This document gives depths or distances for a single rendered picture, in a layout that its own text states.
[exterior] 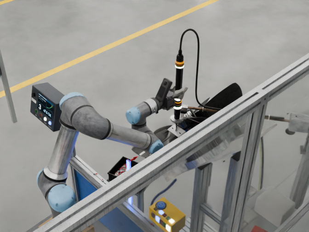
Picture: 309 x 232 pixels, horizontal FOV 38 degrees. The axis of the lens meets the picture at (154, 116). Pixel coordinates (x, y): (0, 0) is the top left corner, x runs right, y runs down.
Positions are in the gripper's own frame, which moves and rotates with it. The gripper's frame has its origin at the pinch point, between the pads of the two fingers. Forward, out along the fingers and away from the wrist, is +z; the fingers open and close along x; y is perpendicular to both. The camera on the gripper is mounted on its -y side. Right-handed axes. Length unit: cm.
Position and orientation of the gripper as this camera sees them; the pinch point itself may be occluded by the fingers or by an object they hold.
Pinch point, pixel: (182, 85)
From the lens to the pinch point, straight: 233.1
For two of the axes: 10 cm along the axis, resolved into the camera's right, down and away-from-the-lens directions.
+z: 7.5, -4.2, 5.1
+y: 0.0, 7.7, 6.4
